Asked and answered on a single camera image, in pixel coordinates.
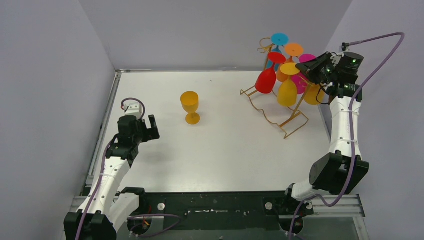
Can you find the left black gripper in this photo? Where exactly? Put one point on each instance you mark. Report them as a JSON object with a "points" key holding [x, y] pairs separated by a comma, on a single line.
{"points": [[148, 131]]}

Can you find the yellow wine glass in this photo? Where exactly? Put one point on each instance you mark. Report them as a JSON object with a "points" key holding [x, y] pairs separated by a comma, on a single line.
{"points": [[314, 94], [190, 104], [287, 92]]}

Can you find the yellow wine glass front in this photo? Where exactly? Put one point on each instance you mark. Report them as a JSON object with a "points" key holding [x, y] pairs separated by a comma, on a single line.
{"points": [[190, 104]]}

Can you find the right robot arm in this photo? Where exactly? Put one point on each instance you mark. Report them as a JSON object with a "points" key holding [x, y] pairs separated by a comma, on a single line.
{"points": [[342, 168]]}

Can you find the gold wire glass rack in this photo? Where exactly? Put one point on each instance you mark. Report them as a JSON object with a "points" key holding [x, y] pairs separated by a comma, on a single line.
{"points": [[287, 119]]}

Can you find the blue plastic wine glass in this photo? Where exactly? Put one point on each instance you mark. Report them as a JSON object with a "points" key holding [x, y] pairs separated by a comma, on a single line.
{"points": [[278, 40]]}

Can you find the orange plastic wine glass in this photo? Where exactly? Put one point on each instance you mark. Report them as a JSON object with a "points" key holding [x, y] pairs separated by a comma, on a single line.
{"points": [[294, 49]]}

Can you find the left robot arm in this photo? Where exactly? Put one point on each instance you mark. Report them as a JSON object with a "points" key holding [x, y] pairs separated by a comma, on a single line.
{"points": [[98, 217]]}

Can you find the red plastic wine glass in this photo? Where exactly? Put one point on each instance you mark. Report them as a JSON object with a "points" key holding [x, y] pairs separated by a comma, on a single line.
{"points": [[267, 79]]}

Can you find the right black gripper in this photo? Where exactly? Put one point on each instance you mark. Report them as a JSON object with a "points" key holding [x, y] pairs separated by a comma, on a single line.
{"points": [[312, 69]]}

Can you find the pink plastic wine glass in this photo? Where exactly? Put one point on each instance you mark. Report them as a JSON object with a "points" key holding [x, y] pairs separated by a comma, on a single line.
{"points": [[298, 79]]}

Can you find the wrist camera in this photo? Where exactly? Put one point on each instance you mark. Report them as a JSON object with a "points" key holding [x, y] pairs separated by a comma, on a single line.
{"points": [[337, 56], [133, 109]]}

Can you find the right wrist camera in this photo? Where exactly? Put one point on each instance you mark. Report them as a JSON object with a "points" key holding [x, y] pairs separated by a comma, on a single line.
{"points": [[337, 56]]}

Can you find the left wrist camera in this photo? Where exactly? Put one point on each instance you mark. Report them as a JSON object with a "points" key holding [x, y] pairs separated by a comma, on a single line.
{"points": [[133, 109]]}

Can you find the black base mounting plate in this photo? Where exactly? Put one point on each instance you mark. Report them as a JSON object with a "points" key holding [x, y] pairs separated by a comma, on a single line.
{"points": [[242, 210]]}

